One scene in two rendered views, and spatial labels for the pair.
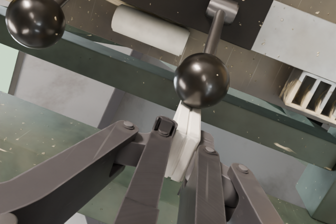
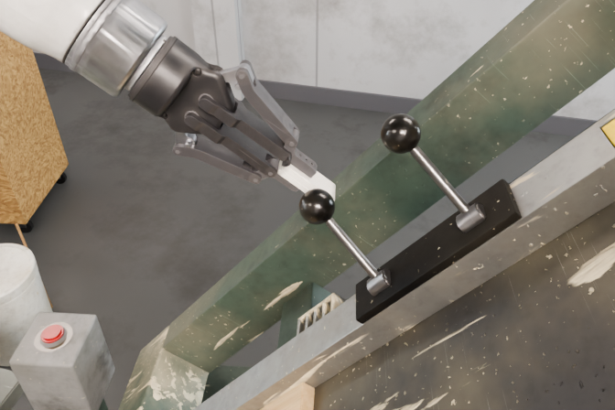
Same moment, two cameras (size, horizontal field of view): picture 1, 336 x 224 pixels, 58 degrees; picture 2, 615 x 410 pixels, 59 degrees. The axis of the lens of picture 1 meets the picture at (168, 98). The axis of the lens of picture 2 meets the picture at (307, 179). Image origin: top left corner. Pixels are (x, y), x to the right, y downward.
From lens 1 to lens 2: 0.48 m
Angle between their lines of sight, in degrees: 55
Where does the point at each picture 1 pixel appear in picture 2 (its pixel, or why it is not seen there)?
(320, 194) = (316, 299)
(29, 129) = (490, 102)
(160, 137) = (282, 155)
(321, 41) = (325, 335)
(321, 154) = not seen: hidden behind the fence
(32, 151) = (454, 97)
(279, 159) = not seen: outside the picture
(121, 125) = (292, 140)
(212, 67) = (305, 209)
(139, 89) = not seen: hidden behind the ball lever
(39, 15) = (383, 134)
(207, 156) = (265, 168)
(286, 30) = (346, 319)
